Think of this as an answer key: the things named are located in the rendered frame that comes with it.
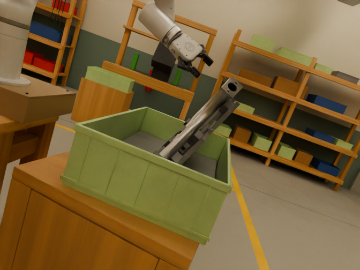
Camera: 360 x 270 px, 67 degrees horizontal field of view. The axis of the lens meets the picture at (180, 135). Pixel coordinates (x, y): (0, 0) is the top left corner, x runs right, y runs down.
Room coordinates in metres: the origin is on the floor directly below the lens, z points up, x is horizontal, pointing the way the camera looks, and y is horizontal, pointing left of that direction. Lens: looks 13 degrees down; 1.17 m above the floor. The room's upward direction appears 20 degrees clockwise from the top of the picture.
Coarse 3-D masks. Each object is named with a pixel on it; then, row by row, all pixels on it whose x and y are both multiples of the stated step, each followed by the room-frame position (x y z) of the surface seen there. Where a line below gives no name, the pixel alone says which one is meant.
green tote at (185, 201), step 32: (96, 128) 0.76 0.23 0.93; (128, 128) 1.06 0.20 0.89; (160, 128) 1.24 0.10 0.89; (96, 160) 0.65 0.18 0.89; (128, 160) 0.64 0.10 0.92; (160, 160) 0.63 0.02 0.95; (224, 160) 0.93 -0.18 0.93; (96, 192) 0.64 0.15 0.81; (128, 192) 0.64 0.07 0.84; (160, 192) 0.63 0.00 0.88; (192, 192) 0.62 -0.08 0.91; (224, 192) 0.62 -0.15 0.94; (160, 224) 0.63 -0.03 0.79; (192, 224) 0.62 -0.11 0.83
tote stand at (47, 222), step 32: (64, 160) 0.79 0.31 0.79; (32, 192) 0.64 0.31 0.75; (64, 192) 0.62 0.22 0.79; (32, 224) 0.64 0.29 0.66; (64, 224) 0.62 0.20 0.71; (96, 224) 0.60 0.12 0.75; (128, 224) 0.59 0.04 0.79; (0, 256) 0.65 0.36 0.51; (32, 256) 0.63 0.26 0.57; (64, 256) 0.61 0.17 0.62; (96, 256) 0.59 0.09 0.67; (128, 256) 0.57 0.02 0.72; (160, 256) 0.56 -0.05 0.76; (192, 256) 0.56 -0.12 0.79
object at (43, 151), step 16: (32, 128) 1.00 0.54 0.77; (48, 128) 1.02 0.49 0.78; (0, 144) 0.77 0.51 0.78; (16, 144) 0.87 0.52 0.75; (32, 144) 0.96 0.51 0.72; (48, 144) 1.05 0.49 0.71; (0, 160) 0.79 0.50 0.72; (32, 160) 1.00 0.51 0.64; (0, 176) 0.80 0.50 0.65; (0, 192) 0.82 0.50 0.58
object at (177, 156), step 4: (184, 128) 0.78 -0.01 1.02; (180, 132) 0.78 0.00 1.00; (196, 132) 0.75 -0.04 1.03; (200, 132) 0.76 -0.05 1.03; (192, 136) 0.75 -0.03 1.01; (196, 136) 0.75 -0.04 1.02; (200, 136) 0.75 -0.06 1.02; (188, 140) 0.77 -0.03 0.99; (192, 140) 0.76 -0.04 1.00; (196, 140) 0.75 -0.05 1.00; (192, 144) 0.77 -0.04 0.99; (176, 152) 0.69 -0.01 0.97; (172, 156) 0.67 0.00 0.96; (176, 156) 0.68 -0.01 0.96; (180, 156) 0.68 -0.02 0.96; (172, 160) 0.67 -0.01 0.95; (176, 160) 0.67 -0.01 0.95
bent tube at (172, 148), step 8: (232, 80) 0.73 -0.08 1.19; (224, 88) 0.71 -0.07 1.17; (232, 88) 0.74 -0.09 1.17; (240, 88) 0.73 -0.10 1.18; (216, 96) 0.77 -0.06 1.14; (224, 96) 0.73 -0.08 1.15; (232, 96) 0.70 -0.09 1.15; (216, 104) 0.77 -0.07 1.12; (208, 112) 0.78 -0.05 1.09; (200, 120) 0.78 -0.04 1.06; (192, 128) 0.76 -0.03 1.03; (184, 136) 0.73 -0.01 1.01; (176, 144) 0.70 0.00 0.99; (160, 152) 0.68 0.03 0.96; (168, 152) 0.68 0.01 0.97
